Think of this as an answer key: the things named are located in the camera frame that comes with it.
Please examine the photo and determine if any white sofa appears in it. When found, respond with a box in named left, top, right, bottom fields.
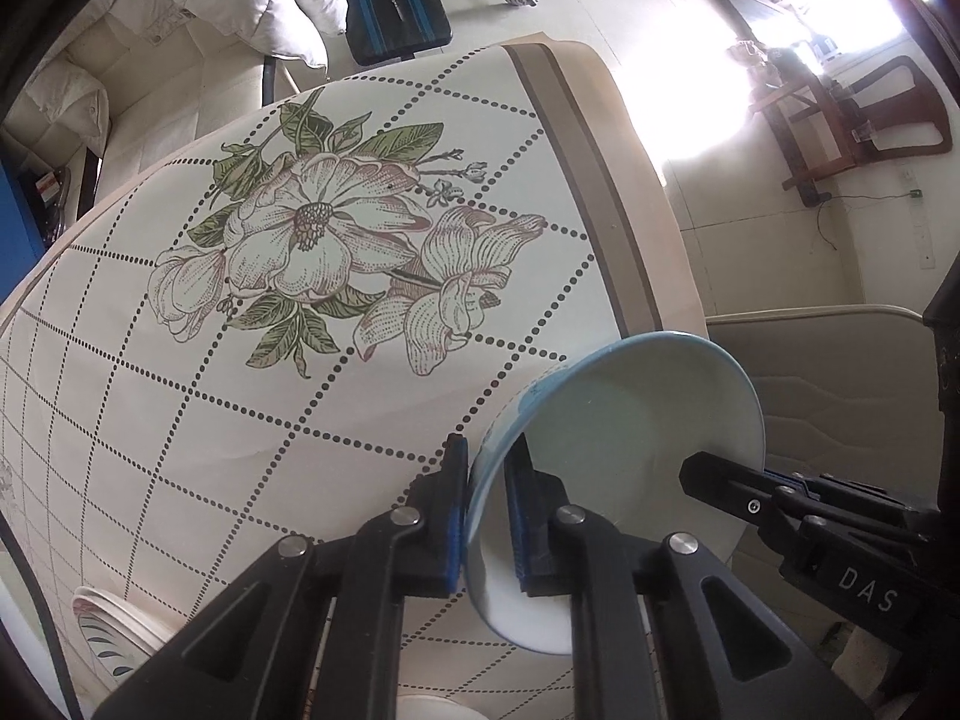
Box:
left=0, top=0, right=347, bottom=230

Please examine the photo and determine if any beige padded chair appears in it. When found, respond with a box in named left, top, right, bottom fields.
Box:
left=705, top=304, right=947, bottom=605

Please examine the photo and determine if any white power strip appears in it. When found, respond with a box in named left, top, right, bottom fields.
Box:
left=900, top=169, right=936, bottom=269

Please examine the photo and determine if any floral checked tablecloth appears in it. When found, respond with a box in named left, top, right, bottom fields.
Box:
left=0, top=31, right=710, bottom=720

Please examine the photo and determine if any dark wooden chair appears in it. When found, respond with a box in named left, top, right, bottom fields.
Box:
left=750, top=52, right=948, bottom=208

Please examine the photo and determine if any small white pillow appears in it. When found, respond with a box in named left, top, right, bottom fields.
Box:
left=22, top=52, right=115, bottom=145

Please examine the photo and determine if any thin black floor cable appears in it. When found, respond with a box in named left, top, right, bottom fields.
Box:
left=815, top=191, right=925, bottom=254

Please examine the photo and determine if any light blue bowl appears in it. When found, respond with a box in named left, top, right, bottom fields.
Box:
left=465, top=330, right=766, bottom=655

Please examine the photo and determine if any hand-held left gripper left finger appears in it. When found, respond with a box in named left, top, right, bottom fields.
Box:
left=90, top=433, right=471, bottom=720

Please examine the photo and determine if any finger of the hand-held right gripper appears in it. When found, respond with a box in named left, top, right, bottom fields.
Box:
left=679, top=452, right=826, bottom=535

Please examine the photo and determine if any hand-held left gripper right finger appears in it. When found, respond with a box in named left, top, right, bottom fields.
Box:
left=504, top=454, right=863, bottom=720

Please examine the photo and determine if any blue cabinet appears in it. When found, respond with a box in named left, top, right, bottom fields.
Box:
left=0, top=165, right=47, bottom=295

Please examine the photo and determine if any black blue weight bench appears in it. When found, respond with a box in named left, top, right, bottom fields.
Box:
left=322, top=0, right=453, bottom=65

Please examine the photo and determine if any large white pillow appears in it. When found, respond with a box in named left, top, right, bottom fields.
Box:
left=176, top=0, right=332, bottom=70

